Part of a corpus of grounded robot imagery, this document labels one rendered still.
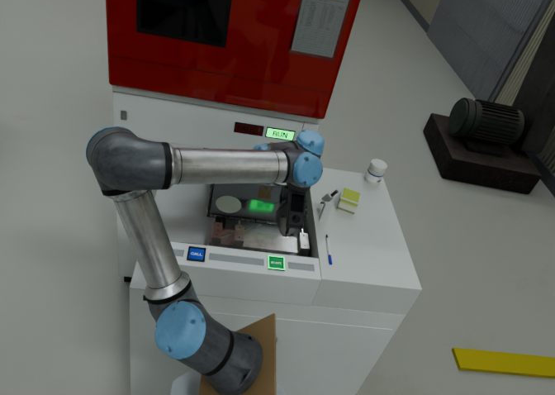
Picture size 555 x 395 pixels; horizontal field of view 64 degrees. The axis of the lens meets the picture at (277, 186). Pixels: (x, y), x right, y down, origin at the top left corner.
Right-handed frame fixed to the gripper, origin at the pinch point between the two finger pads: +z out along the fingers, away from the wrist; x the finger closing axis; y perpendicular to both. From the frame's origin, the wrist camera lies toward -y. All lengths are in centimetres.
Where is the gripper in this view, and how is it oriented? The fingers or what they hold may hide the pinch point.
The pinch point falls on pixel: (285, 235)
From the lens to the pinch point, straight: 137.8
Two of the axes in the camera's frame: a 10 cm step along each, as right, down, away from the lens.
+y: -0.3, -6.3, 7.7
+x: -9.8, -1.3, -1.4
